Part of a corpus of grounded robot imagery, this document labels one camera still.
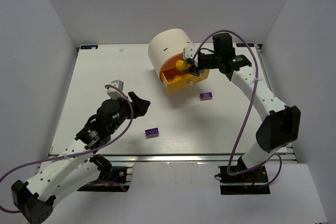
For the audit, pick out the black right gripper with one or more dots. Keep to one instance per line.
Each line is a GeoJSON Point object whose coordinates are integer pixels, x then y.
{"type": "Point", "coordinates": [197, 64]}

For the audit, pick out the orange drawer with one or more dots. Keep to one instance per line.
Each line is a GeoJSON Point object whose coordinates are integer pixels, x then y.
{"type": "Point", "coordinates": [171, 62]}

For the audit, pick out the blue label sticker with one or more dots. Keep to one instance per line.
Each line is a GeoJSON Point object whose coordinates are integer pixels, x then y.
{"type": "Point", "coordinates": [241, 44]}
{"type": "Point", "coordinates": [88, 47]}

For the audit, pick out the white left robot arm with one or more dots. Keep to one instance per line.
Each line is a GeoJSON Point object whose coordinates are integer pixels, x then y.
{"type": "Point", "coordinates": [79, 163]}

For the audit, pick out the purple lego brick underside up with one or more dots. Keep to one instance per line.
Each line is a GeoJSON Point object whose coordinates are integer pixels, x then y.
{"type": "Point", "coordinates": [153, 132]}

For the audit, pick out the blue label sticker right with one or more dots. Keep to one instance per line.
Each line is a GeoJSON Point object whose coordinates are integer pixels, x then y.
{"type": "Point", "coordinates": [241, 44]}

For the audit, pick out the yellow drawer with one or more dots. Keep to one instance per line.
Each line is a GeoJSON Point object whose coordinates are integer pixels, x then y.
{"type": "Point", "coordinates": [166, 77]}

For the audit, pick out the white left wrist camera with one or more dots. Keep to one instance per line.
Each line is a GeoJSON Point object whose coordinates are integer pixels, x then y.
{"type": "Point", "coordinates": [114, 88]}

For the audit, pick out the aluminium table edge rail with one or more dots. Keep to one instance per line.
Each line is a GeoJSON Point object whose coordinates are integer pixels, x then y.
{"type": "Point", "coordinates": [168, 158]}

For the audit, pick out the yellow rounded lego brick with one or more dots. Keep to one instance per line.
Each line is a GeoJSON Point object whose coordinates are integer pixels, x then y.
{"type": "Point", "coordinates": [182, 65]}

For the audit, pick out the white round drawer cabinet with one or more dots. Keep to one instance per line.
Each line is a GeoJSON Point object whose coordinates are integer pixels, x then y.
{"type": "Point", "coordinates": [166, 44]}

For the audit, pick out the blue label sticker left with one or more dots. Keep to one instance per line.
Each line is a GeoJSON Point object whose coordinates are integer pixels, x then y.
{"type": "Point", "coordinates": [88, 47]}

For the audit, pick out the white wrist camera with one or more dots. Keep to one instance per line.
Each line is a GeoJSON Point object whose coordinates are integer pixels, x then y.
{"type": "Point", "coordinates": [114, 88]}
{"type": "Point", "coordinates": [189, 52]}

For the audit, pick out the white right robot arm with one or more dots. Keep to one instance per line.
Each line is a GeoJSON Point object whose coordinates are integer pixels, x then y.
{"type": "Point", "coordinates": [279, 122]}

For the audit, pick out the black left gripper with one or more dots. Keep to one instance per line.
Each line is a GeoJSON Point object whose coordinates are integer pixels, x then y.
{"type": "Point", "coordinates": [130, 106]}

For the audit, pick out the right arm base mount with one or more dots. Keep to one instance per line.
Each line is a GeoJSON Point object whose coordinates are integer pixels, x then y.
{"type": "Point", "coordinates": [249, 183]}

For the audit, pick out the purple lego brick studs up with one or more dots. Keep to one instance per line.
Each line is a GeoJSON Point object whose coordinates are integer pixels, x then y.
{"type": "Point", "coordinates": [205, 96]}

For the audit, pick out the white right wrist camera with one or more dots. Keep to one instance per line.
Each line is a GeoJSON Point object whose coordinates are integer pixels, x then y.
{"type": "Point", "coordinates": [189, 52]}

